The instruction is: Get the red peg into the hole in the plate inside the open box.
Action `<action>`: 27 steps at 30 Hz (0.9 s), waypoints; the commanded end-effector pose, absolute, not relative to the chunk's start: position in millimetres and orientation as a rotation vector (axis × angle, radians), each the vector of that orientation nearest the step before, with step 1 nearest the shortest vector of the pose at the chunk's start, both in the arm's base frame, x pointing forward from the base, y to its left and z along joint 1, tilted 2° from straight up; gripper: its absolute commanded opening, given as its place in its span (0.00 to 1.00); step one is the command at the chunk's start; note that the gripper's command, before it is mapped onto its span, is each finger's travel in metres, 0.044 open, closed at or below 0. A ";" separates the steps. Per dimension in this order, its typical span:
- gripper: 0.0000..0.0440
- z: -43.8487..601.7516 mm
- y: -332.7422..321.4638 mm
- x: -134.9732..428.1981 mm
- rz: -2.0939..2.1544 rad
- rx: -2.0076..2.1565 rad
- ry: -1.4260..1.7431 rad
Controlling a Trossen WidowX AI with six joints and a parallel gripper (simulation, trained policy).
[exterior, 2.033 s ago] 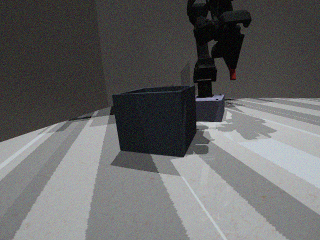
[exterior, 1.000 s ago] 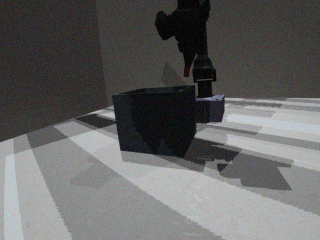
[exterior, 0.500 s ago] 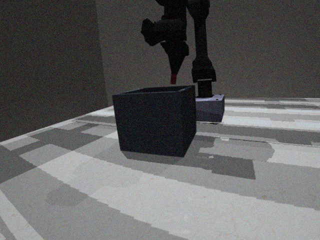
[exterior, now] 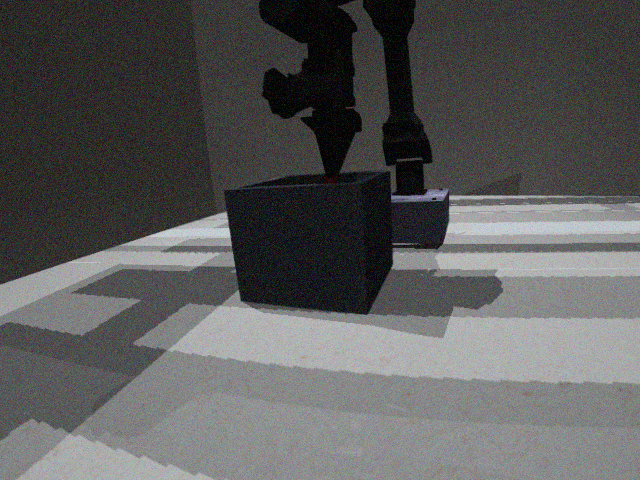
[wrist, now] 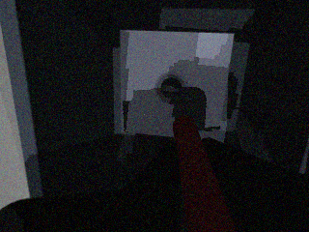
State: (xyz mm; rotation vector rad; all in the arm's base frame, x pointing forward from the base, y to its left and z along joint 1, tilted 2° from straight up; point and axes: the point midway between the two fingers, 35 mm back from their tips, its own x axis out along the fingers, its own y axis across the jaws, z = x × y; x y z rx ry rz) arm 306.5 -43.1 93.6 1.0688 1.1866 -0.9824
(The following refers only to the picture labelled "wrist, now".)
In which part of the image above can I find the grey square plate with hole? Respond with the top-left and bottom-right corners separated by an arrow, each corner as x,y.
120,30 -> 234,141

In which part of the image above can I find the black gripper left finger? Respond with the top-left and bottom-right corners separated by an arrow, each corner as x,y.
0,141 -> 181,232

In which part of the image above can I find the dark red peg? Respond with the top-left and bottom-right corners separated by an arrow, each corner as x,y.
173,116 -> 237,232

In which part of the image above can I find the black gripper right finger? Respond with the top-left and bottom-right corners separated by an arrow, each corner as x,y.
202,137 -> 309,232

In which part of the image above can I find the dark blue box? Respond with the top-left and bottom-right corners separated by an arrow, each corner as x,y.
0,0 -> 309,197

